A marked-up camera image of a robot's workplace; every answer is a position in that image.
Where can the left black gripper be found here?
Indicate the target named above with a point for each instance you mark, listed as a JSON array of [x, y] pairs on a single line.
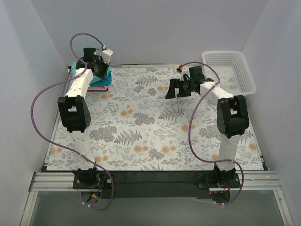
[[101, 71]]

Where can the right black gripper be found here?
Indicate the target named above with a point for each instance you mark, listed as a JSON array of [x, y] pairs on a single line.
[[178, 87]]

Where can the teal green t shirt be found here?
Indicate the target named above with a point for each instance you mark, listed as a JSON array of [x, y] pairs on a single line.
[[109, 77]]

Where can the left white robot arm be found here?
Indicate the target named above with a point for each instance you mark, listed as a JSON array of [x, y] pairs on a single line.
[[75, 115]]

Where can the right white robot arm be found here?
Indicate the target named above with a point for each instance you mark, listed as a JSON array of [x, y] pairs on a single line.
[[232, 120]]

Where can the folded pink t shirt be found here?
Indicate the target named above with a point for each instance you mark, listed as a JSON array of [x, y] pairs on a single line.
[[99, 89]]

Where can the white plastic basket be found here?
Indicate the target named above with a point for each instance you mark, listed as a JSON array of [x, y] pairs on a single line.
[[233, 71]]

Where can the floral table mat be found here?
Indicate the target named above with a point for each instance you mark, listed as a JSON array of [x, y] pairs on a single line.
[[135, 128]]

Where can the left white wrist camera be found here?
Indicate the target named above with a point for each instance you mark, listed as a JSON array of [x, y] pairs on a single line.
[[107, 55]]

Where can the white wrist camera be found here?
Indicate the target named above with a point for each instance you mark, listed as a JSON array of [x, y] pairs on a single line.
[[184, 73], [107, 55]]

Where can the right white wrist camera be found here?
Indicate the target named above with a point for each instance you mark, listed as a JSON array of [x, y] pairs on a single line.
[[184, 73]]

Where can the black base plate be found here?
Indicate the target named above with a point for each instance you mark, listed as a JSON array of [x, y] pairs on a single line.
[[151, 184]]

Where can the aluminium frame rail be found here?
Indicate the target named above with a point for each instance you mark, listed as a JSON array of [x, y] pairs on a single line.
[[260, 202]]

